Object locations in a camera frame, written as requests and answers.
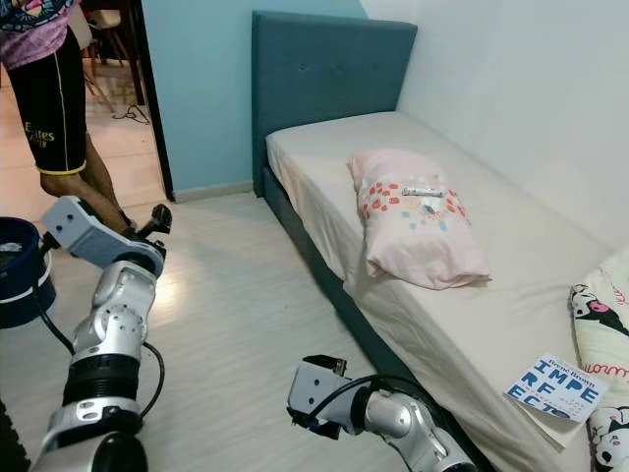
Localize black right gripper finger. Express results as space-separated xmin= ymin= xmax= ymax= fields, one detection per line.
xmin=290 ymin=405 xmax=333 ymax=436
xmin=301 ymin=354 xmax=349 ymax=381

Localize pink floral pillow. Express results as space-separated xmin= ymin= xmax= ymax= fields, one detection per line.
xmin=348 ymin=147 xmax=492 ymax=290

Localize mattress with cream sheet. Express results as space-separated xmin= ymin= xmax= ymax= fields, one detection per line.
xmin=265 ymin=110 xmax=629 ymax=472

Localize person in black shorts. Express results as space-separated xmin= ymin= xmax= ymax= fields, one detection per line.
xmin=0 ymin=0 xmax=148 ymax=237

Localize dark blue bucket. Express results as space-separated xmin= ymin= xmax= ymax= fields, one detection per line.
xmin=0 ymin=216 xmax=53 ymax=328

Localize dark wooden chair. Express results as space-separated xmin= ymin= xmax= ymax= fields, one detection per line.
xmin=81 ymin=0 xmax=148 ymax=109

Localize teal upholstered headboard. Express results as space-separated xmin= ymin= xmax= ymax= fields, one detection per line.
xmin=252 ymin=10 xmax=418 ymax=198

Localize blue and white book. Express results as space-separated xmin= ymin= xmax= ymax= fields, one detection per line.
xmin=503 ymin=354 xmax=608 ymax=422

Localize black foam floor mat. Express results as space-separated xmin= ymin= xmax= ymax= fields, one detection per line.
xmin=0 ymin=408 xmax=30 ymax=472

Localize cream cartoon print blanket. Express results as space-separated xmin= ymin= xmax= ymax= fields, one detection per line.
xmin=568 ymin=251 xmax=629 ymax=472

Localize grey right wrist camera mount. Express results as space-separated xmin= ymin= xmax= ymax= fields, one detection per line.
xmin=288 ymin=364 xmax=355 ymax=434

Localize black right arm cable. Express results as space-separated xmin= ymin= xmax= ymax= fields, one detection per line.
xmin=319 ymin=374 xmax=448 ymax=434

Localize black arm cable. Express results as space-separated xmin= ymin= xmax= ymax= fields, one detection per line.
xmin=31 ymin=258 xmax=168 ymax=422
xmin=319 ymin=374 xmax=448 ymax=434

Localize teal bed frame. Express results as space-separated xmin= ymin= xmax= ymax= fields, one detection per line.
xmin=260 ymin=167 xmax=502 ymax=472

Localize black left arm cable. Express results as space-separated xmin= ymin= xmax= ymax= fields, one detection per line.
xmin=31 ymin=258 xmax=168 ymax=422

